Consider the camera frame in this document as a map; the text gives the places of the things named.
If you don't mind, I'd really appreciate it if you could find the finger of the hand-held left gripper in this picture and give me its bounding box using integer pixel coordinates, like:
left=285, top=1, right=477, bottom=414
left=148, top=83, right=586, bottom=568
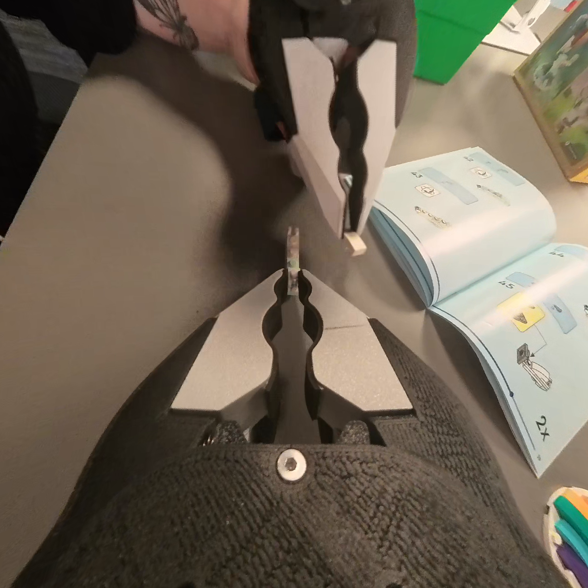
left=347, top=40, right=398, bottom=234
left=280, top=37, right=354, bottom=240

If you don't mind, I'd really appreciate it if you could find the printed white lego plate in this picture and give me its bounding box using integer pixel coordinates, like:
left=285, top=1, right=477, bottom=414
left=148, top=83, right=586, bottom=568
left=284, top=226, right=302, bottom=295

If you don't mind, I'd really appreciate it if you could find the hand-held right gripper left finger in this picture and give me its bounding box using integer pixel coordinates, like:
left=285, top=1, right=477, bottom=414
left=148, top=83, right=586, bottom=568
left=169, top=269, right=287, bottom=422

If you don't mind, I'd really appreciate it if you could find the lego set cardboard box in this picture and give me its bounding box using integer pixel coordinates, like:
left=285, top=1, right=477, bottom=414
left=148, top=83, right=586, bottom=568
left=513, top=4, right=588, bottom=184

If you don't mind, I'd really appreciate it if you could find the person's left forearm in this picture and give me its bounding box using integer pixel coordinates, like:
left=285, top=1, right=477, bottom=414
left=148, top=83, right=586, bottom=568
left=92, top=0, right=251, bottom=70

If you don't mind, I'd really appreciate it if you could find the white printed paper sheet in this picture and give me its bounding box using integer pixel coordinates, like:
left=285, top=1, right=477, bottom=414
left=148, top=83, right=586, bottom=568
left=480, top=0, right=554, bottom=57

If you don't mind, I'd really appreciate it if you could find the open light blue instruction booklet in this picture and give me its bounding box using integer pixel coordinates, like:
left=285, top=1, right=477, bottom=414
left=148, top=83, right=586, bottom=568
left=367, top=146, right=588, bottom=478

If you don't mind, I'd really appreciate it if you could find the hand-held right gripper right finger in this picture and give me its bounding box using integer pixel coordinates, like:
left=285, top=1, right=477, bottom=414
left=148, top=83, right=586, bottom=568
left=298, top=270, right=414, bottom=422

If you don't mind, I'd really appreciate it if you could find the green plastic bin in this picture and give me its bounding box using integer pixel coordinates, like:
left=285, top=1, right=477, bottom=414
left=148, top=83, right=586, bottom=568
left=413, top=0, right=518, bottom=86

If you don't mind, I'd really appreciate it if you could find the person's left hand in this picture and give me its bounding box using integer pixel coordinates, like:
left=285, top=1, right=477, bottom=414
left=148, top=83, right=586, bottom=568
left=231, top=0, right=296, bottom=141

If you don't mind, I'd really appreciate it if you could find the rainbow lego plate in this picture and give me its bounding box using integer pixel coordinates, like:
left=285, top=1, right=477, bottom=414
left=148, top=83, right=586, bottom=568
left=543, top=486, right=588, bottom=588

